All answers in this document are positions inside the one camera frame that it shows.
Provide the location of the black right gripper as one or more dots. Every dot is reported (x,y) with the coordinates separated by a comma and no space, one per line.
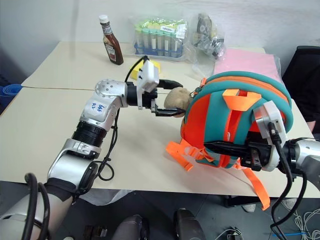
(260,152)

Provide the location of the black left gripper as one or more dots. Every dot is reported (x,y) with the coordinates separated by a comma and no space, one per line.
(150,98)

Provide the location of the tan plush toy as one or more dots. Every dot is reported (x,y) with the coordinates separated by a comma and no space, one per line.
(176,98)

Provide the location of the orange and teal backpack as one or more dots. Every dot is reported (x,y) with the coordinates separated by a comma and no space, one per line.
(212,120)

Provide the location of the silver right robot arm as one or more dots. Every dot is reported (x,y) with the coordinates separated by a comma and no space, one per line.
(307,152)

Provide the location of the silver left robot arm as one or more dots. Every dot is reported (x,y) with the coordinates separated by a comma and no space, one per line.
(100,110)

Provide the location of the yellow sponge block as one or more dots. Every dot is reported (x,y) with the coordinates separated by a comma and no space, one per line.
(136,71)

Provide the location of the bagged test tube rack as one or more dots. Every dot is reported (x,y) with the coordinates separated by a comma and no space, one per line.
(160,37)

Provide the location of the clear bag of parts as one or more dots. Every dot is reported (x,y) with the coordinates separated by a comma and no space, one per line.
(207,37)

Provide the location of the ketchup bottle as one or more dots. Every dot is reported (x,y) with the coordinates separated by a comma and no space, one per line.
(112,47)

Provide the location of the pink paper in plastic sleeve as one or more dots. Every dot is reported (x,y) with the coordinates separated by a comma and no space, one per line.
(245,62)

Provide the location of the dark rounded shape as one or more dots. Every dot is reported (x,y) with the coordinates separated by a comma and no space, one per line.
(132,228)
(187,225)

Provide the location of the black office chair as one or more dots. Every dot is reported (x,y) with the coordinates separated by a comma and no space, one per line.
(305,75)

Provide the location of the clear plastic sheet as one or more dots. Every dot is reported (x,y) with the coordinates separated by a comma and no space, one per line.
(107,196)

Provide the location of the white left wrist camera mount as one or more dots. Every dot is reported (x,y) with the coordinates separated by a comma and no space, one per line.
(150,75)

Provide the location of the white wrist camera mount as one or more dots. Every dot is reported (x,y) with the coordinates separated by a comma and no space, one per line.
(271,115)
(150,75)

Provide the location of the black table frame bar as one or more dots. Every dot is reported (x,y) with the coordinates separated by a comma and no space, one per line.
(240,200)

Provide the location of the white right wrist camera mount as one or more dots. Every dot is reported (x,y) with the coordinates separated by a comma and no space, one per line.
(271,115)

